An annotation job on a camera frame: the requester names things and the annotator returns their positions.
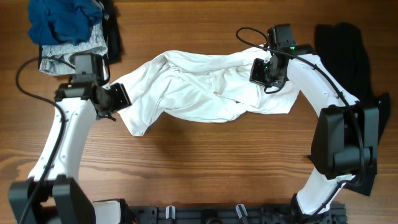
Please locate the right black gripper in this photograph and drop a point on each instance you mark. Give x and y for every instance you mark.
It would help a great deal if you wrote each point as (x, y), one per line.
(257, 71)

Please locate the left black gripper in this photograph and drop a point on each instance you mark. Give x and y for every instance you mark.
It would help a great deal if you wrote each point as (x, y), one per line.
(122, 97)

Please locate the white shirt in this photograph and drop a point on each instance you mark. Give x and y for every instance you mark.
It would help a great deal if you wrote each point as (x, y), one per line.
(200, 88)

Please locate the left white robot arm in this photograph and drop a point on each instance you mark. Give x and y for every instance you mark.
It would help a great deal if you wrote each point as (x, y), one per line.
(51, 193)

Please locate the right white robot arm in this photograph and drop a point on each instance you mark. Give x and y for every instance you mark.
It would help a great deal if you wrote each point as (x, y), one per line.
(344, 147)

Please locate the light denim folded garment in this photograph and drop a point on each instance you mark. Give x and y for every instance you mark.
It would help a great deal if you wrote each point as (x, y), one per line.
(96, 44)

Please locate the black shirt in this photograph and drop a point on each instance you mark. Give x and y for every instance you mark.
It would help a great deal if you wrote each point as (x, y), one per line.
(341, 50)

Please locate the black folded garment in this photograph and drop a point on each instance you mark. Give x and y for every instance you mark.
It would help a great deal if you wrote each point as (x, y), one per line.
(110, 31)

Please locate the blue folded garment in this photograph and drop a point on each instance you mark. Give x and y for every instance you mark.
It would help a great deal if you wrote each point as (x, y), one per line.
(55, 22)

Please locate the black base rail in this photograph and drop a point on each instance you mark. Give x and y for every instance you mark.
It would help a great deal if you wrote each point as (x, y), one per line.
(266, 214)

